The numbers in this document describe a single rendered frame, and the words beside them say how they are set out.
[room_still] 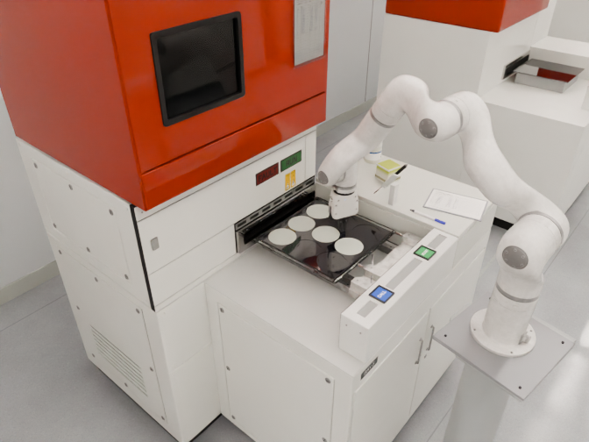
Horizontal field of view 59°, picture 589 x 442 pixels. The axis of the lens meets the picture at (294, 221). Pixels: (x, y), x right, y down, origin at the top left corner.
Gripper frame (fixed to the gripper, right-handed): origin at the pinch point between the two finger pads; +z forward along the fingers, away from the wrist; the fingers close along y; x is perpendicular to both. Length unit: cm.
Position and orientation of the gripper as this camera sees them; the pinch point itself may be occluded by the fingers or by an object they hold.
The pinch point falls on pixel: (341, 225)
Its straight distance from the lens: 190.4
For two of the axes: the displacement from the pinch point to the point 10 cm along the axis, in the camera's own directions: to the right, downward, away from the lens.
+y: 9.1, -2.3, 3.3
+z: 0.0, 8.2, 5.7
